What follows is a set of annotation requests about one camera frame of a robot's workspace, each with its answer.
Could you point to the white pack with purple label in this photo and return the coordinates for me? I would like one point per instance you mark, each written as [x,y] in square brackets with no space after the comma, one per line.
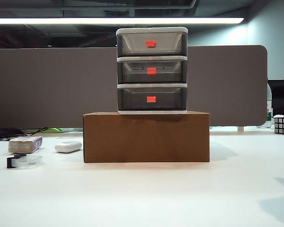
[23,144]

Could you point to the white partition foot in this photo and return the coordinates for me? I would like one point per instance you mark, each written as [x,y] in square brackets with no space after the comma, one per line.
[240,128]

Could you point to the grey-brown desk partition panel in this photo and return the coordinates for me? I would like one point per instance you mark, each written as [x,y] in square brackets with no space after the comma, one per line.
[49,89]

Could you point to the transparent tape dispenser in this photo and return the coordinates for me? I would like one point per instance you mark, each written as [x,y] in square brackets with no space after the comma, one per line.
[26,162]

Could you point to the white earbud case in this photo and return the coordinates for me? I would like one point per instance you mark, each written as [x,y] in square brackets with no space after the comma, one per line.
[67,147]

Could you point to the white plastic drawer cabinet frame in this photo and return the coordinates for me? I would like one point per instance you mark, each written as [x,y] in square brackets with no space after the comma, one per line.
[151,30]

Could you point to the brown cardboard box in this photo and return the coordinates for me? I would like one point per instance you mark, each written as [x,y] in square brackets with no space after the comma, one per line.
[146,139]

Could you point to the long ceiling light strip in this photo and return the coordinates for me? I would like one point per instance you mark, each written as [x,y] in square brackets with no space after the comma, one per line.
[109,20]

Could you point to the green object behind desk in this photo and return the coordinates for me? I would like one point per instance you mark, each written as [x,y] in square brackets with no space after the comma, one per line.
[54,129]

